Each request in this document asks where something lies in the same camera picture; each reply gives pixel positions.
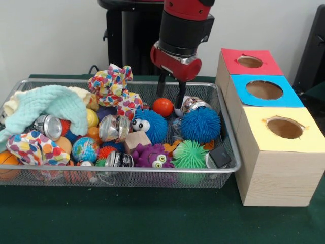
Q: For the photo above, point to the crumpled polka dot cloth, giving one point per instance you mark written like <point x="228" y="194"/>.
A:
<point x="35" y="148"/>

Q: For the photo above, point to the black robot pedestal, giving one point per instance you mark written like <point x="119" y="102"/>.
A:
<point x="132" y="38"/>

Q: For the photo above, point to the shallow clear mesh bin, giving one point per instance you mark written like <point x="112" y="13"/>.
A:
<point x="152" y="178"/>

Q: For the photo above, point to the mint green waffle cloth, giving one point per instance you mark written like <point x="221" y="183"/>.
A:
<point x="50" y="101"/>

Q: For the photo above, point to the black furniture panel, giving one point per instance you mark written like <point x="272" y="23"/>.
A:
<point x="314" y="50"/>

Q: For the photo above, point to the knotted polka dot cloth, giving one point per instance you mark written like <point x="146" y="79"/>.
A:
<point x="111" y="84"/>

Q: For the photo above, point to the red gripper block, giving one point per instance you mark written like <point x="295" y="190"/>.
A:
<point x="175" y="67"/>

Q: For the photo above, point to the green spiky rubber ball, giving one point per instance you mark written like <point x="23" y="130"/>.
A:
<point x="190" y="155"/>

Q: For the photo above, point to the crushed silver can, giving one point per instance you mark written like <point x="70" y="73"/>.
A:
<point x="113" y="128"/>

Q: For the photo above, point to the neighbouring green covered table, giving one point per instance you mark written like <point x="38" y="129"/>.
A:
<point x="317" y="96"/>

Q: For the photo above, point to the cream waffle cloth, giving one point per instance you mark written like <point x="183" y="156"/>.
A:
<point x="10" y="106"/>

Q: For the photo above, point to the white baseball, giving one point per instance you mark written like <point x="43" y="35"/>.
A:
<point x="177" y="110"/>

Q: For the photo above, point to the blue fuzzy ball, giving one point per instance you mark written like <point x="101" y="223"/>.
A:
<point x="200" y="124"/>

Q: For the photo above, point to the purple monster toy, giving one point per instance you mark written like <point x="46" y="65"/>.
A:
<point x="147" y="155"/>

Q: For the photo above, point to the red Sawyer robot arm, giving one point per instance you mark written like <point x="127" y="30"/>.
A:
<point x="185" y="28"/>

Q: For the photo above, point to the blue fuzzy toy with eyes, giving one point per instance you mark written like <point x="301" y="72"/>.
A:
<point x="155" y="127"/>

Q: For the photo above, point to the small red ball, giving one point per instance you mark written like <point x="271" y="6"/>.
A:
<point x="163" y="107"/>

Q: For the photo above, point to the dark green tablecloth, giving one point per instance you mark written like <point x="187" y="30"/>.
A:
<point x="152" y="216"/>

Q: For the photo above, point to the wooden box with three holes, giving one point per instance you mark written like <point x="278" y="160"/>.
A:
<point x="279" y="178"/>

